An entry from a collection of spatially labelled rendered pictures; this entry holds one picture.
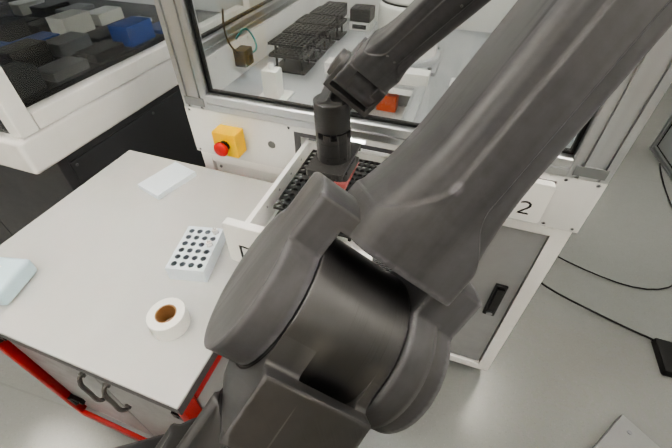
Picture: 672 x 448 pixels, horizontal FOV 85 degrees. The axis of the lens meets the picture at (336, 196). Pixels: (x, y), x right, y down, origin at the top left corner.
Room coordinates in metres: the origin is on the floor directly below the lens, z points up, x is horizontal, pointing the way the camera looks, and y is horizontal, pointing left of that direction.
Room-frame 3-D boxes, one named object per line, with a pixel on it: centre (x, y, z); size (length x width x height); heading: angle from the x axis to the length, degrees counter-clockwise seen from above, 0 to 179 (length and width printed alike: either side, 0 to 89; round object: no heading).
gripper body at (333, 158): (0.52, 0.00, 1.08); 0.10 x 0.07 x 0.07; 159
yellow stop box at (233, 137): (0.84, 0.29, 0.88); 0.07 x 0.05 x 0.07; 71
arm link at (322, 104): (0.53, 0.00, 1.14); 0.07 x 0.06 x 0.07; 170
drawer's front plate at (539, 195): (0.64, -0.33, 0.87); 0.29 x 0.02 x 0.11; 71
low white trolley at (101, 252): (0.60, 0.46, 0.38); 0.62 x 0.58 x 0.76; 71
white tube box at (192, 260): (0.54, 0.31, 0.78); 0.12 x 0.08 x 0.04; 174
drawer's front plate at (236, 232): (0.45, 0.08, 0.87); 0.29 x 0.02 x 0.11; 71
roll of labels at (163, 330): (0.37, 0.32, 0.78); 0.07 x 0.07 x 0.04
